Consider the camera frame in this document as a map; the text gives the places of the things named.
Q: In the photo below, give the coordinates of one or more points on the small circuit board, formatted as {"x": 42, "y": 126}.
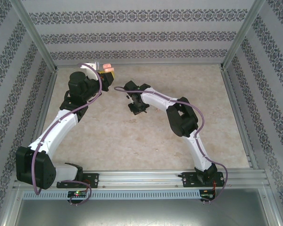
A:
{"x": 77, "y": 193}
{"x": 206, "y": 196}

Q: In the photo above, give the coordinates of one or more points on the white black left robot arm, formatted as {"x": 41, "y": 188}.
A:
{"x": 56, "y": 131}

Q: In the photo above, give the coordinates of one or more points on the grey metal panel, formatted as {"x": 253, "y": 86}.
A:
{"x": 141, "y": 212}

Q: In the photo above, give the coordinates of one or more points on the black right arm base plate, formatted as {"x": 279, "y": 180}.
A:
{"x": 188, "y": 180}

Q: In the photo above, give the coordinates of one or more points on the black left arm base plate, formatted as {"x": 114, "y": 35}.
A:
{"x": 92, "y": 180}

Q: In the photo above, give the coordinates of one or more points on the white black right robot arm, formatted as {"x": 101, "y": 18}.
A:
{"x": 160, "y": 99}

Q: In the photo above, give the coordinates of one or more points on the thin aluminium wall rail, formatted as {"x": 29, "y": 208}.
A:
{"x": 155, "y": 64}

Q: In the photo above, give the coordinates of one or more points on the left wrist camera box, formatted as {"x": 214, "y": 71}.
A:
{"x": 90, "y": 70}

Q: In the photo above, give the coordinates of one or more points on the pink earbud charging case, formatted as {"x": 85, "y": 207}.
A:
{"x": 108, "y": 68}

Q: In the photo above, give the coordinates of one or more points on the aluminium frame post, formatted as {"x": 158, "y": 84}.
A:
{"x": 34, "y": 33}
{"x": 243, "y": 33}

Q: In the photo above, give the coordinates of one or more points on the aluminium side rail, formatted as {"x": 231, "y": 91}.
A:
{"x": 48, "y": 94}
{"x": 231, "y": 94}

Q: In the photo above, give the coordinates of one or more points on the aluminium mounting rail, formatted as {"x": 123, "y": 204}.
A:
{"x": 141, "y": 179}

